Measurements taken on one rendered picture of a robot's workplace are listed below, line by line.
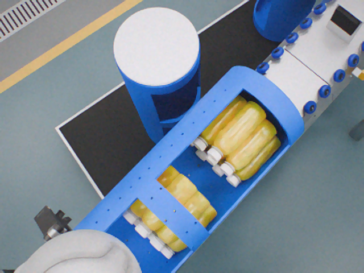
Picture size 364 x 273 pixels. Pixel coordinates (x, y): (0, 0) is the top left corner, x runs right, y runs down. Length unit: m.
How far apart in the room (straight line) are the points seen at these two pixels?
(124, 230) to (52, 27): 1.68
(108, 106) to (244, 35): 0.81
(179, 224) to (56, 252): 0.85
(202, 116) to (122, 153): 1.14
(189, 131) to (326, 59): 0.63
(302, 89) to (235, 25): 1.03
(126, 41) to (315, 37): 0.65
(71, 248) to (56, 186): 2.20
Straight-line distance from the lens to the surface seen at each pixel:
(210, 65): 2.45
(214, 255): 2.39
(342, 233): 2.50
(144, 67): 1.49
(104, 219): 1.21
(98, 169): 2.34
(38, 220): 0.66
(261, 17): 2.58
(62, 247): 0.35
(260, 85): 1.25
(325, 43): 1.69
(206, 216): 1.33
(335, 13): 1.60
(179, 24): 1.54
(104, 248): 0.35
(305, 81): 1.61
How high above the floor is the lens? 2.39
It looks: 75 degrees down
